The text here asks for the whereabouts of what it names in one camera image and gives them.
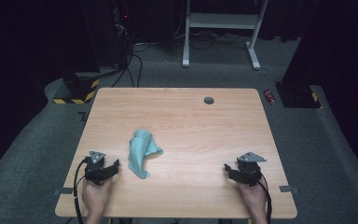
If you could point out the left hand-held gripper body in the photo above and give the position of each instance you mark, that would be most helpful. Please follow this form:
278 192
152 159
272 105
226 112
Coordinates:
93 169

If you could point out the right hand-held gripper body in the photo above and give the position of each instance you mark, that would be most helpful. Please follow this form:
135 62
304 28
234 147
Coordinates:
250 171

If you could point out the light blue cloth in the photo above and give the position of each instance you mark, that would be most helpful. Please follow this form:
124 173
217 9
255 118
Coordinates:
140 149

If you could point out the person's left hand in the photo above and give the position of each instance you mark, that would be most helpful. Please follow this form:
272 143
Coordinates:
95 197

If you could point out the person's right hand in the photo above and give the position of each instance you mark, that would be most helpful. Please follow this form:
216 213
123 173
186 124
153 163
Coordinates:
254 199

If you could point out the grey tape piece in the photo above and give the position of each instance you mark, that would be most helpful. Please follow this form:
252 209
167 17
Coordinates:
289 188
63 191

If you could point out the grey round table grommet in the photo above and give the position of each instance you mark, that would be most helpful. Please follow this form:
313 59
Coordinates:
209 100

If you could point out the red can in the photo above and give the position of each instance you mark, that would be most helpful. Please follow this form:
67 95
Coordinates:
269 96

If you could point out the black yellow striped stand base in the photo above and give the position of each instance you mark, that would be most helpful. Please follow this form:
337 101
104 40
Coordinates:
79 90

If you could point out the black equipment rack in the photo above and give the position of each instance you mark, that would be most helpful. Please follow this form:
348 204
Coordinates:
122 31

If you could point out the white metal stand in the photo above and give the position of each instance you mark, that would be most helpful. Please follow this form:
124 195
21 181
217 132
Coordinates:
220 21

